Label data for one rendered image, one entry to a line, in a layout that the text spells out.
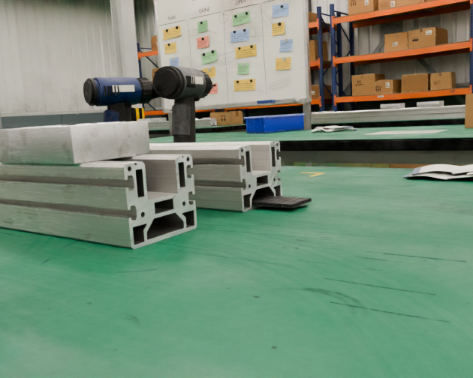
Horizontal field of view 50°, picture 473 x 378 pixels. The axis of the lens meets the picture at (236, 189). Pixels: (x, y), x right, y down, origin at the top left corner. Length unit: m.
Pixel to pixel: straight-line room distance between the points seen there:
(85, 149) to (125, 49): 8.70
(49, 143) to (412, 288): 0.39
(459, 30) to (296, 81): 7.78
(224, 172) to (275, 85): 3.20
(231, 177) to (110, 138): 0.17
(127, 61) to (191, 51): 4.92
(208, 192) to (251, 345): 0.41
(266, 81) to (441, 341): 3.64
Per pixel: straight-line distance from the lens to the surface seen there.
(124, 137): 0.59
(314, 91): 11.37
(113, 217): 0.52
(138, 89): 1.12
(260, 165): 0.71
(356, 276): 0.40
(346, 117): 4.19
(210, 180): 0.67
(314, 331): 0.31
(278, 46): 3.84
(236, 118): 5.49
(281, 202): 0.65
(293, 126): 3.10
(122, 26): 9.30
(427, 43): 10.43
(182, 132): 0.94
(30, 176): 0.65
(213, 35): 4.22
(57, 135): 0.57
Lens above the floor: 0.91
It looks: 9 degrees down
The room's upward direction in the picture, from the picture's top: 3 degrees counter-clockwise
